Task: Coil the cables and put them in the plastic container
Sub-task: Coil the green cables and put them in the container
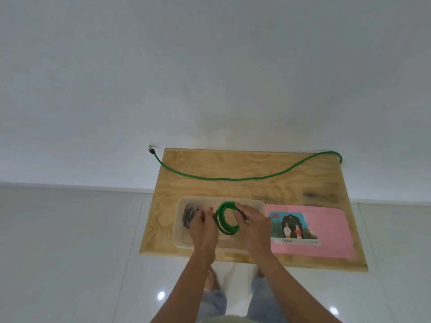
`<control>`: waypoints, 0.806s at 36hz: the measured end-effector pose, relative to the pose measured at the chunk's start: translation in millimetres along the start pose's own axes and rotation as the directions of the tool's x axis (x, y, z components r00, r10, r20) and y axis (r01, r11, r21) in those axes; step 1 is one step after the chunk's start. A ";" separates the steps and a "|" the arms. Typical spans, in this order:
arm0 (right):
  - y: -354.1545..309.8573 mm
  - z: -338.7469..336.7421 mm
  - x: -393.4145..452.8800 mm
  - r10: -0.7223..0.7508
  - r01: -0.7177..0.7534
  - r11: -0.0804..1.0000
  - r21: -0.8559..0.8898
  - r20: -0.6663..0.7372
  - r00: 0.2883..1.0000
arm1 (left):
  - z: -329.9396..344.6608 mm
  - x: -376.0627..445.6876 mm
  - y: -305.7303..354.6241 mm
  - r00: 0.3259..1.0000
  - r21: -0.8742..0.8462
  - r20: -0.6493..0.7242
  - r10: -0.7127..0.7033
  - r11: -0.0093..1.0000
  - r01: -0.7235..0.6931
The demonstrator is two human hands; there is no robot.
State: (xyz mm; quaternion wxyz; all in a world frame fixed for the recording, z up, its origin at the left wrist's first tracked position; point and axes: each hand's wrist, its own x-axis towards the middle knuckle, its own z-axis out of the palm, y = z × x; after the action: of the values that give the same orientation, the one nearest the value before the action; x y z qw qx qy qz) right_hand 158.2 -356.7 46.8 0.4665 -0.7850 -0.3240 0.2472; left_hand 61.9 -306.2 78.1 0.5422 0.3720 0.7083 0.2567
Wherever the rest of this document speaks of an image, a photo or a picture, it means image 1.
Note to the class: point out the person's right hand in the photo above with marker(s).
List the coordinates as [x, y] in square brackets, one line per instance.
[257, 232]

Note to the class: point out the person's left hand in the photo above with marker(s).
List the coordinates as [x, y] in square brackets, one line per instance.
[203, 237]

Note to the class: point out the person's right thumb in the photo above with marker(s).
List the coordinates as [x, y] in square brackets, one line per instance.
[241, 219]

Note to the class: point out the person's left thumb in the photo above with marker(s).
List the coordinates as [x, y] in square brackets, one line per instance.
[210, 212]

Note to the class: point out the person's left forearm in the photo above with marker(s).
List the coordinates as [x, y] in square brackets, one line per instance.
[183, 289]

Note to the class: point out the person's right forearm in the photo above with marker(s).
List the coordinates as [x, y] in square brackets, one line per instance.
[293, 289]

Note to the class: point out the clear plastic container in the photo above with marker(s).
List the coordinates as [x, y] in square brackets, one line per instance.
[180, 232]

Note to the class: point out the illustrated picture card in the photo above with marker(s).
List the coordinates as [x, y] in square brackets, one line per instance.
[296, 228]

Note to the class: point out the person's left foot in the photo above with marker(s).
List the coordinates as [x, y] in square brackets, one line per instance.
[211, 280]

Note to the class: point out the person's right jeans leg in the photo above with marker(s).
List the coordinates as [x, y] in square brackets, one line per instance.
[264, 299]

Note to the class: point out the person's jeans leg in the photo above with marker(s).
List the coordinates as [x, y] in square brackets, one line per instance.
[211, 304]
[264, 299]

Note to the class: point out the person's left jeans leg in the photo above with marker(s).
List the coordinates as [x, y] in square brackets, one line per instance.
[211, 304]

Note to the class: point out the person's light shirt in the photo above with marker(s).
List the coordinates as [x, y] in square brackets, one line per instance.
[229, 320]

